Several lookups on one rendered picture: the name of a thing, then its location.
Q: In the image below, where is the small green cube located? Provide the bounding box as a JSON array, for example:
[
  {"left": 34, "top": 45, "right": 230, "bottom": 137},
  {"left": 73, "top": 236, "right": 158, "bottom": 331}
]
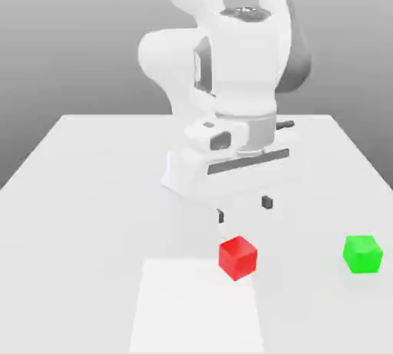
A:
[{"left": 342, "top": 234, "right": 385, "bottom": 276}]

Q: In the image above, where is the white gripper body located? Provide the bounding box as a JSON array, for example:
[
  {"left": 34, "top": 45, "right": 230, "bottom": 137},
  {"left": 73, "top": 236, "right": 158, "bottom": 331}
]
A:
[{"left": 200, "top": 140, "right": 300, "bottom": 205}]

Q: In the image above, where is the small red cube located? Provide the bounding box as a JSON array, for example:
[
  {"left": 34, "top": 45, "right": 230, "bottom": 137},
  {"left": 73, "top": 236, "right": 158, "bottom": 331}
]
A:
[{"left": 218, "top": 235, "right": 258, "bottom": 282}]

